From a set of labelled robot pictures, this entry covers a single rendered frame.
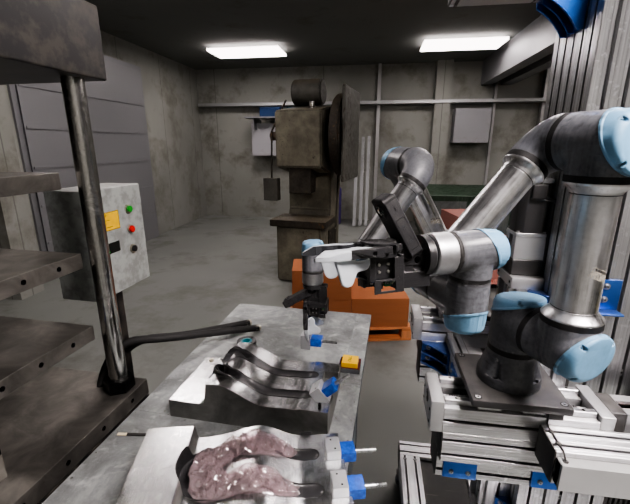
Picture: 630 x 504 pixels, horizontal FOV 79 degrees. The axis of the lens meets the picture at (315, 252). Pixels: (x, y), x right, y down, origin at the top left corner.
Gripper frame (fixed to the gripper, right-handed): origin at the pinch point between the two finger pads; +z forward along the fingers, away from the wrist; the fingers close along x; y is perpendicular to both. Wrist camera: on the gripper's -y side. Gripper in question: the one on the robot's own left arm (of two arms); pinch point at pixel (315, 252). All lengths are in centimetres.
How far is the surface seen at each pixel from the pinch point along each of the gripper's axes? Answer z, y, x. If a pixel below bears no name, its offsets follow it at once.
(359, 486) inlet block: -13, 57, 16
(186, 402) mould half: 25, 52, 60
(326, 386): -15, 46, 43
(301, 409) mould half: -6, 51, 42
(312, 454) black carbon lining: -6, 57, 30
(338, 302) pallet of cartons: -88, 79, 235
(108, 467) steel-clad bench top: 45, 60, 47
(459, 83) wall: -500, -221, 629
